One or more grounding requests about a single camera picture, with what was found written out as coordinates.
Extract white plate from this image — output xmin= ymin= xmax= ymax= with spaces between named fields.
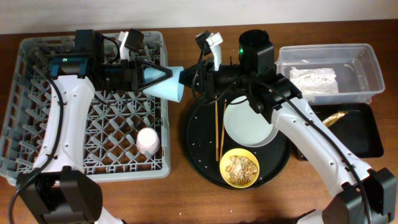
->
xmin=223 ymin=96 xmax=278 ymax=147

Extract black rectangular tray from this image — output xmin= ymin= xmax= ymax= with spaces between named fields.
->
xmin=311 ymin=103 xmax=384 ymax=158

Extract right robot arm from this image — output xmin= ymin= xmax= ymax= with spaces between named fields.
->
xmin=179 ymin=30 xmax=397 ymax=223

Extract blue cup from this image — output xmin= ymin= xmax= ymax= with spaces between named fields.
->
xmin=143 ymin=66 xmax=184 ymax=103

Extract pink cup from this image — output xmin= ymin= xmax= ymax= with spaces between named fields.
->
xmin=136 ymin=128 xmax=160 ymax=155

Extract right wooden chopstick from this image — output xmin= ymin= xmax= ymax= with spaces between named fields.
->
xmin=220 ymin=99 xmax=227 ymax=162

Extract grey dishwasher rack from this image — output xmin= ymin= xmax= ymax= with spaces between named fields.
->
xmin=1 ymin=35 xmax=171 ymax=185

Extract yellow bowl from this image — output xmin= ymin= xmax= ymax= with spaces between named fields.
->
xmin=219 ymin=148 xmax=260 ymax=189

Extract round black tray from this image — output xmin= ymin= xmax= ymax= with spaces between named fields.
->
xmin=180 ymin=93 xmax=292 ymax=190

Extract clear plastic bin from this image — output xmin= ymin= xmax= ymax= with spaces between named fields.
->
xmin=275 ymin=44 xmax=385 ymax=105

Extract wooden chopstick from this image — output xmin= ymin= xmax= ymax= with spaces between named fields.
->
xmin=220 ymin=99 xmax=227 ymax=162
xmin=215 ymin=96 xmax=219 ymax=162

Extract white napkin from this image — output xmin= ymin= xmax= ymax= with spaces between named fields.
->
xmin=289 ymin=67 xmax=339 ymax=101

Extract left wooden chopstick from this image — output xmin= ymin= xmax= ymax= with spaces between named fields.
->
xmin=215 ymin=96 xmax=219 ymax=162

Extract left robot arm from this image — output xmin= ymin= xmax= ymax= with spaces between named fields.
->
xmin=14 ymin=29 xmax=179 ymax=223

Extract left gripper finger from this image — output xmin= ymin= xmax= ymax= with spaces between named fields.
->
xmin=137 ymin=74 xmax=172 ymax=91
xmin=136 ymin=59 xmax=173 ymax=78

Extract peanut shells and food scraps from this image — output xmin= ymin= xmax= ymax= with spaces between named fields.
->
xmin=224 ymin=156 xmax=259 ymax=186

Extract gold foil wrapper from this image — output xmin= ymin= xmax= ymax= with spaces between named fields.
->
xmin=322 ymin=111 xmax=348 ymax=128

